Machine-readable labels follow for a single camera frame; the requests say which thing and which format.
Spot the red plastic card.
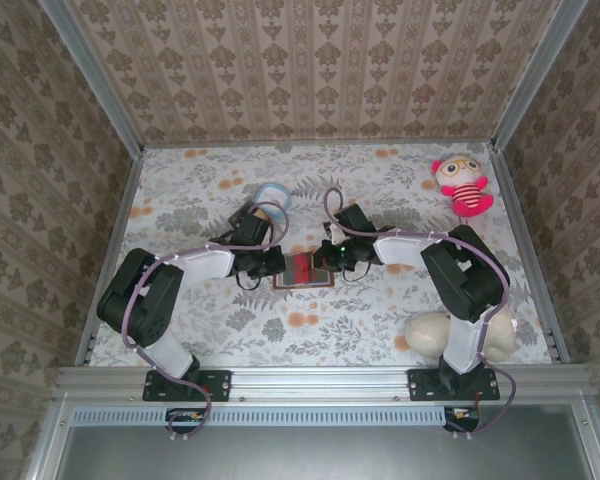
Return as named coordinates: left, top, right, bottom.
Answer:
left=288, top=252, right=315, bottom=284

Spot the light blue cup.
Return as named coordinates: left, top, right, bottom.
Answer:
left=254, top=183, right=294, bottom=221

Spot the beige plush toy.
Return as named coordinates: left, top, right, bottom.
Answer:
left=404, top=304, right=519, bottom=364

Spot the pink white plush toy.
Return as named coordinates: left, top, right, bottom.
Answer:
left=431, top=157, right=495, bottom=219

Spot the small circuit board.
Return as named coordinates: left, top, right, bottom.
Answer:
left=167, top=407, right=205, bottom=434
left=443, top=404, right=481, bottom=432

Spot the grey metal sheet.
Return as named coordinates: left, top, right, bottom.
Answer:
left=59, top=424, right=597, bottom=480

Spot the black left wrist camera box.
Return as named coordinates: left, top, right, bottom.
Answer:
left=228, top=202, right=276, bottom=246

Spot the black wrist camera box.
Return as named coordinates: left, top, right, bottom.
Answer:
left=332, top=203, right=396, bottom=239
left=228, top=202, right=276, bottom=246

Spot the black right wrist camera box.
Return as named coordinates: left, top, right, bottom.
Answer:
left=332, top=203, right=396, bottom=239

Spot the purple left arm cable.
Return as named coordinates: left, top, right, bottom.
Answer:
left=122, top=200, right=290, bottom=444

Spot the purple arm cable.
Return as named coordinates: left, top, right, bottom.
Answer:
left=323, top=187, right=519, bottom=441
left=122, top=200, right=290, bottom=444

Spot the aluminium cross rail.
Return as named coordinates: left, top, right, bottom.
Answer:
left=52, top=364, right=594, bottom=401

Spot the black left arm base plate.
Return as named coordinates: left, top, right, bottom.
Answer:
left=142, top=368, right=232, bottom=403

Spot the aluminium side rail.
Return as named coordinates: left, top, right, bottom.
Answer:
left=490, top=144, right=572, bottom=365
left=75, top=149, right=147, bottom=367

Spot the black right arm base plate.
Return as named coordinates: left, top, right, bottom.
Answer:
left=407, top=368, right=501, bottom=403

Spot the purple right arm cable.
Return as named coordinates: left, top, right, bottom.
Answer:
left=323, top=187, right=519, bottom=441

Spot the grey slotted cable tray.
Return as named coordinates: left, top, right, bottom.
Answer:
left=72, top=405, right=454, bottom=427

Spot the aluminium frame post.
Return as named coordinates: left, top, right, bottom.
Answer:
left=38, top=0, right=145, bottom=155
left=493, top=0, right=591, bottom=151

